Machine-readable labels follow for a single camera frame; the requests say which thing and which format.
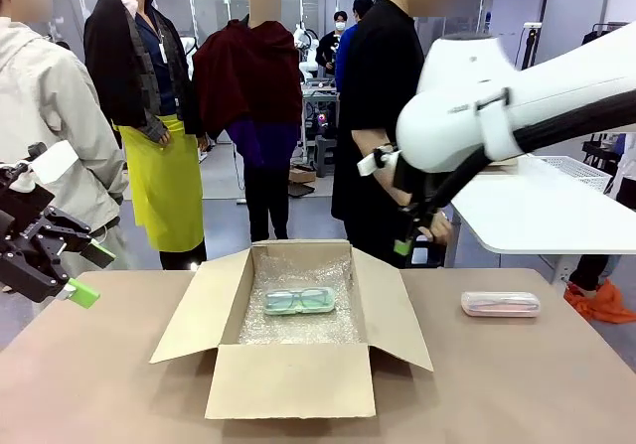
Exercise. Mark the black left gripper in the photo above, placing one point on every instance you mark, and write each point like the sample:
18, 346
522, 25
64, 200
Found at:
15, 260

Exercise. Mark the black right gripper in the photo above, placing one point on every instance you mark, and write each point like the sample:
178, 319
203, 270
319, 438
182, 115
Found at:
415, 186

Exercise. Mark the pink glasses case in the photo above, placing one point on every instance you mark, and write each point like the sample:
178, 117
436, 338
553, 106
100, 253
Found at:
472, 311

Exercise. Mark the cardboard box with glasses cases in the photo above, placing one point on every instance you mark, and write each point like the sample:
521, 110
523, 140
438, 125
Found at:
288, 379

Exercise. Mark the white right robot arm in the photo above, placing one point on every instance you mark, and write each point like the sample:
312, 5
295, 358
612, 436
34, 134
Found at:
546, 91

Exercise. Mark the person's left forearm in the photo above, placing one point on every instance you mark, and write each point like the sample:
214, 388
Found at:
367, 146

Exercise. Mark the dark-framed glasses in pink case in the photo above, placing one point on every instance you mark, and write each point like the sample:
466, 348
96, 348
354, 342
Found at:
502, 304

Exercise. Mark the dark-framed glasses in green case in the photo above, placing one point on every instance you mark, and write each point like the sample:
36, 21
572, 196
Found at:
298, 297

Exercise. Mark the mint green glasses case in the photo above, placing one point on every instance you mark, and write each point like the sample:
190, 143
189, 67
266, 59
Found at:
270, 310

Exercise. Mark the person's left hand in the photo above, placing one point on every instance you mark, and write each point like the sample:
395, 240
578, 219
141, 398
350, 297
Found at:
439, 228

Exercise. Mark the grey step stool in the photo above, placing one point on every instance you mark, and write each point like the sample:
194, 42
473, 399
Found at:
324, 156

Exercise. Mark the small cardboard box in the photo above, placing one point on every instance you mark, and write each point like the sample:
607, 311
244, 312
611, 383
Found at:
302, 176

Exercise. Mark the bubble wrap lining under cases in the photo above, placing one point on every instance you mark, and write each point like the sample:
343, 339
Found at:
298, 330

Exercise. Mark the white table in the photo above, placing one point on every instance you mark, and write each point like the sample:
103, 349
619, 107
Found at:
536, 215

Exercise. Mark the person in black t-shirt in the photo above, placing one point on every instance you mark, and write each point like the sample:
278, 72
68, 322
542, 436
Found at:
377, 66

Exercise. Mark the white mesh basket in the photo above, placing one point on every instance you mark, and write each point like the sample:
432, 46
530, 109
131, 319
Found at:
581, 168

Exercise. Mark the mannequin in black jacket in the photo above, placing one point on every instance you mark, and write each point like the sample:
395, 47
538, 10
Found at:
114, 66

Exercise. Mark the person in blue top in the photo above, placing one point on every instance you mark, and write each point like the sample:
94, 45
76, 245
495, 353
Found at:
347, 51

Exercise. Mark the masked person in black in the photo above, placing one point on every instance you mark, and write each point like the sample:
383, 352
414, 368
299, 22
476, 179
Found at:
329, 49

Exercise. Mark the orange cloth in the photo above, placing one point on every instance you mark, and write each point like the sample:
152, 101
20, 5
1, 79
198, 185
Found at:
606, 307

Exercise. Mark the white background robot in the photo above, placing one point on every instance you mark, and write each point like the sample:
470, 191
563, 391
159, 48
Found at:
305, 56

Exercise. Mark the mannequin in maroon cape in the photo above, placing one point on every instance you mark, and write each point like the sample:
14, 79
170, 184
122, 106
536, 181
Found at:
248, 81

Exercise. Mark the black stand with light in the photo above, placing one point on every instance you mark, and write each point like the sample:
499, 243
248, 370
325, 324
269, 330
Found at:
530, 42

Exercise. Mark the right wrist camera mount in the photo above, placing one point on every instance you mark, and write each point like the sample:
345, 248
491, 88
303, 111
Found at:
370, 163

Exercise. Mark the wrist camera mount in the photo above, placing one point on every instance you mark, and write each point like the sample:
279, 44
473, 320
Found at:
370, 163
54, 161

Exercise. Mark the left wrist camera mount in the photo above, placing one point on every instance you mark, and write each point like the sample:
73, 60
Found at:
54, 161

